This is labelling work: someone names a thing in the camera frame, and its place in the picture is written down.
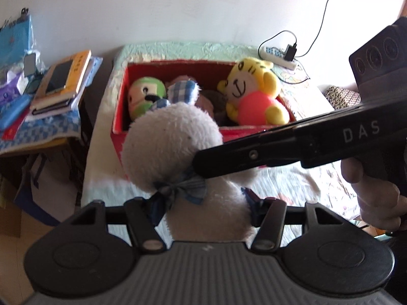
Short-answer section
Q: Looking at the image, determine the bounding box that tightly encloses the blue checkered cloth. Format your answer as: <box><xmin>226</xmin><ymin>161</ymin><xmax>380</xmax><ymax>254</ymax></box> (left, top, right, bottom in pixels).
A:
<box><xmin>1</xmin><ymin>109</ymin><xmax>81</xmax><ymax>154</ymax></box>

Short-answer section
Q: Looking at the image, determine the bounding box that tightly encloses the white plush rabbit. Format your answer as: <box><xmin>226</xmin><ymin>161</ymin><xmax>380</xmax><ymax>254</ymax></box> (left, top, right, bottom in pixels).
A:
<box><xmin>121</xmin><ymin>80</ymin><xmax>258</xmax><ymax>242</ymax></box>

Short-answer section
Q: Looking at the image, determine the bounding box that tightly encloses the blue pencil case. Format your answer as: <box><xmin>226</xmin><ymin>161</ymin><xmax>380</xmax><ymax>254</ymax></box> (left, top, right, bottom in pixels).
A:
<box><xmin>1</xmin><ymin>94</ymin><xmax>33</xmax><ymax>131</ymax></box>

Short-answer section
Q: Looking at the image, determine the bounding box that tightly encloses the patterned small pouch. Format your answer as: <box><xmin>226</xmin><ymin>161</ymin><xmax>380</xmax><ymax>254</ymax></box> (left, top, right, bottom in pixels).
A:
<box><xmin>324</xmin><ymin>86</ymin><xmax>361</xmax><ymax>110</ymax></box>

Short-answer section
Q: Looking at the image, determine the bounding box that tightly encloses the yellow book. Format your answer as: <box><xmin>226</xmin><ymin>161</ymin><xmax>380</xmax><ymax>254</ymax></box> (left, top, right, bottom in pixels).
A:
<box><xmin>30</xmin><ymin>50</ymin><xmax>92</xmax><ymax>111</ymax></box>

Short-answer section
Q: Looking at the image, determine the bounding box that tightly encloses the black camera module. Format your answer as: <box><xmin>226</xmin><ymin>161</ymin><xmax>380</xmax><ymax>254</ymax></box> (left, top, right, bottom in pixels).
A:
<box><xmin>348</xmin><ymin>17</ymin><xmax>406</xmax><ymax>103</ymax></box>

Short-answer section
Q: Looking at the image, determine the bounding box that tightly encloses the smartphone on book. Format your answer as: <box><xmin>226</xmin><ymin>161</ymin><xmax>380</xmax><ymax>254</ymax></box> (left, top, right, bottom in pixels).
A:
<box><xmin>46</xmin><ymin>60</ymin><xmax>73</xmax><ymax>95</ymax></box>

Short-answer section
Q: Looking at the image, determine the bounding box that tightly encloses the red cardboard box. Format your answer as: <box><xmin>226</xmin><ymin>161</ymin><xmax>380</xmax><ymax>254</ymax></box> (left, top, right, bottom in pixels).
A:
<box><xmin>111</xmin><ymin>57</ymin><xmax>295</xmax><ymax>156</ymax></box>

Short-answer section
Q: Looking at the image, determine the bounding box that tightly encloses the yellow tiger plush toy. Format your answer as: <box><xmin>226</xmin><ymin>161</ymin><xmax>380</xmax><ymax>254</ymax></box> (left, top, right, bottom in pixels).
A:
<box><xmin>217</xmin><ymin>57</ymin><xmax>290</xmax><ymax>126</ymax></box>

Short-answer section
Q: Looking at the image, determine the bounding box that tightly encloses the brown plush toy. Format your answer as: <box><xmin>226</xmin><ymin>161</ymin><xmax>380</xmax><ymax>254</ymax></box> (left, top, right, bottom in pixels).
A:
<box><xmin>195</xmin><ymin>89</ymin><xmax>237</xmax><ymax>127</ymax></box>

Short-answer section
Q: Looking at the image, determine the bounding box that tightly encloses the white power strip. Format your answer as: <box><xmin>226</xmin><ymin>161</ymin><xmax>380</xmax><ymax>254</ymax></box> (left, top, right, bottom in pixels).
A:
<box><xmin>260</xmin><ymin>47</ymin><xmax>297</xmax><ymax>70</ymax></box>

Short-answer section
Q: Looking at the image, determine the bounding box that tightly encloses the green monkey plush toy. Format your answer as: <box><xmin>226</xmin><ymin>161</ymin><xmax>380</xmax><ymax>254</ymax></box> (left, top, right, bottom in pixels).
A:
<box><xmin>127</xmin><ymin>77</ymin><xmax>166</xmax><ymax>121</ymax></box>

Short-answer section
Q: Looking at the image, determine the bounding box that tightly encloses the black charger with cable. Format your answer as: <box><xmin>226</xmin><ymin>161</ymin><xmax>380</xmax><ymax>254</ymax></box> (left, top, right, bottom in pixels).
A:
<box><xmin>257</xmin><ymin>0</ymin><xmax>330</xmax><ymax>61</ymax></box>

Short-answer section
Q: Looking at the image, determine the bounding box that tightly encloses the person's right hand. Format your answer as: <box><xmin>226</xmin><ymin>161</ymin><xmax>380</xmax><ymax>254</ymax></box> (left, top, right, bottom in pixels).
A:
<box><xmin>341</xmin><ymin>158</ymin><xmax>406</xmax><ymax>232</ymax></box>

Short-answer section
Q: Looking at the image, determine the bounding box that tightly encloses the patterned bed sheet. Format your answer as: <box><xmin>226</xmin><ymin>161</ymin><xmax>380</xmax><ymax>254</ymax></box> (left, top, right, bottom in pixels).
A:
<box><xmin>81</xmin><ymin>42</ymin><xmax>359</xmax><ymax>220</ymax></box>

